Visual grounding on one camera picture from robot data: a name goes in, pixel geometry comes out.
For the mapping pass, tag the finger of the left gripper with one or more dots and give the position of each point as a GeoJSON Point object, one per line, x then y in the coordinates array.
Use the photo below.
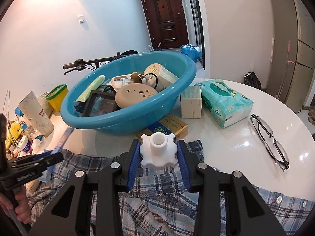
{"type": "Point", "coordinates": [28, 160]}
{"type": "Point", "coordinates": [15, 177]}

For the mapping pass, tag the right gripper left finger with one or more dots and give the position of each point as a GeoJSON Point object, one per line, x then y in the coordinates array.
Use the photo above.
{"type": "Point", "coordinates": [69, 212]}

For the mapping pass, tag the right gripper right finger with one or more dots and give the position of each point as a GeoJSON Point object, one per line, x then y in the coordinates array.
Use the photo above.
{"type": "Point", "coordinates": [246, 212]}

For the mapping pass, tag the black rectangular tray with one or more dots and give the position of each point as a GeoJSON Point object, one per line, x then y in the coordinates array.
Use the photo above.
{"type": "Point", "coordinates": [100, 103]}

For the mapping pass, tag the green cream tube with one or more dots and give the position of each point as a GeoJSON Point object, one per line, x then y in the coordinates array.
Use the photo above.
{"type": "Point", "coordinates": [92, 87]}

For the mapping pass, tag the round beige silicone case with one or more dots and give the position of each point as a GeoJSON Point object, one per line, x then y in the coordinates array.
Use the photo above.
{"type": "Point", "coordinates": [132, 94]}

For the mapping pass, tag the white plastic knob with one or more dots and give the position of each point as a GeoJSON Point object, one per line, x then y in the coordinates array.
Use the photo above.
{"type": "Point", "coordinates": [158, 151]}

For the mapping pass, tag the small doll figurine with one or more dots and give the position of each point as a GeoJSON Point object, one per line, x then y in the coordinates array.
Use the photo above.
{"type": "Point", "coordinates": [137, 77]}

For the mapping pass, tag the round yellow cream jar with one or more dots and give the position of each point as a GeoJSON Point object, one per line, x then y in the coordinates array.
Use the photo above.
{"type": "Point", "coordinates": [154, 68]}

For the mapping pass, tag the person's left hand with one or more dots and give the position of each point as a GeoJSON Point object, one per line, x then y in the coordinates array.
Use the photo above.
{"type": "Point", "coordinates": [23, 210]}

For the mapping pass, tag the blue ruler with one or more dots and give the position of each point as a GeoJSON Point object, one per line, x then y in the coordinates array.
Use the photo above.
{"type": "Point", "coordinates": [62, 140]}

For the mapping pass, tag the crumpled white tissue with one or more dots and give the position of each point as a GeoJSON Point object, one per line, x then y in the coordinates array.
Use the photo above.
{"type": "Point", "coordinates": [36, 144]}

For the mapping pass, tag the white blue cream jar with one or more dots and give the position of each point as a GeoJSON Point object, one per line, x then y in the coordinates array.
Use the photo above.
{"type": "Point", "coordinates": [25, 145]}

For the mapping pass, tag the yellow plastic bag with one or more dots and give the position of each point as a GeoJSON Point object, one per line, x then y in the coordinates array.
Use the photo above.
{"type": "Point", "coordinates": [13, 134]}

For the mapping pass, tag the blue white powder bag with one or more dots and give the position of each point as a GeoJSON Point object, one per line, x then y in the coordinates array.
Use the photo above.
{"type": "Point", "coordinates": [24, 123]}

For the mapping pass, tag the white floral Debo cup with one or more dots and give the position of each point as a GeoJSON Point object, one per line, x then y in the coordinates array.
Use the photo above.
{"type": "Point", "coordinates": [35, 114]}

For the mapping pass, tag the yellow box green rim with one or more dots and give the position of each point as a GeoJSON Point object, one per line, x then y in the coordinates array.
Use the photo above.
{"type": "Point", "coordinates": [56, 96]}

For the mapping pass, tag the blue plastic basin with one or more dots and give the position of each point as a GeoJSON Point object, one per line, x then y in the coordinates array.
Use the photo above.
{"type": "Point", "coordinates": [148, 105]}

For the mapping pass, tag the blue plaid shirt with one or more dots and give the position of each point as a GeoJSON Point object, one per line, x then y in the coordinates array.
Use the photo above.
{"type": "Point", "coordinates": [159, 204]}

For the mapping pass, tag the green tissue pack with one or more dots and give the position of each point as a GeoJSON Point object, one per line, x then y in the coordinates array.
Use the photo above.
{"type": "Point", "coordinates": [226, 105]}

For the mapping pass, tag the gold cigarette box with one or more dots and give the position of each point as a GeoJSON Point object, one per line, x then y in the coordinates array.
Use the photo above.
{"type": "Point", "coordinates": [169, 124]}

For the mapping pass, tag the white square box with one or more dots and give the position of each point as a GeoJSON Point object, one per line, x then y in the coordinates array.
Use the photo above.
{"type": "Point", "coordinates": [191, 103]}

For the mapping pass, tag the black backpack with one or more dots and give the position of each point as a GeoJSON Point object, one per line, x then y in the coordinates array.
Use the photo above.
{"type": "Point", "coordinates": [129, 52]}

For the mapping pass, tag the black garbage bag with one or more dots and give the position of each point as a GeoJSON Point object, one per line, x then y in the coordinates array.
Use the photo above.
{"type": "Point", "coordinates": [252, 80]}

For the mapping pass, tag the white green box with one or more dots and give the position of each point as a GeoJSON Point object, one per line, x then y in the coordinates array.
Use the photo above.
{"type": "Point", "coordinates": [165, 79]}

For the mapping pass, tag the beige refrigerator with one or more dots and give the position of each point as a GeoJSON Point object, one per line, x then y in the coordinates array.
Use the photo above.
{"type": "Point", "coordinates": [292, 65]}

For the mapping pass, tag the blue plastic bag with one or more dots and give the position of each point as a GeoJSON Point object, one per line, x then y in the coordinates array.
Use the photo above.
{"type": "Point", "coordinates": [191, 51]}

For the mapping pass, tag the dark red entrance door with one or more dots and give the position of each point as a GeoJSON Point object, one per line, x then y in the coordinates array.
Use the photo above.
{"type": "Point", "coordinates": [166, 23]}

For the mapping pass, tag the black glass sliding door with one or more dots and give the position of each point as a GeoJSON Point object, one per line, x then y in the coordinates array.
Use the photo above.
{"type": "Point", "coordinates": [198, 28]}

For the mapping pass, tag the black frame eyeglasses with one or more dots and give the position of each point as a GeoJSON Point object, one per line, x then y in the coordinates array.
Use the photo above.
{"type": "Point", "coordinates": [274, 148]}

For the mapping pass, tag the metal wire hanger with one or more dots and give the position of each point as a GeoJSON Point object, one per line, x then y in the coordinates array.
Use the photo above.
{"type": "Point", "coordinates": [6, 105]}

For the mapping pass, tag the bicycle handlebar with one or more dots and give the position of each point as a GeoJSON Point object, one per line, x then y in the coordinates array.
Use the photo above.
{"type": "Point", "coordinates": [80, 64]}

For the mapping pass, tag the white light switch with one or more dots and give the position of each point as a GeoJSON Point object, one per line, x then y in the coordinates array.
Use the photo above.
{"type": "Point", "coordinates": [81, 19]}

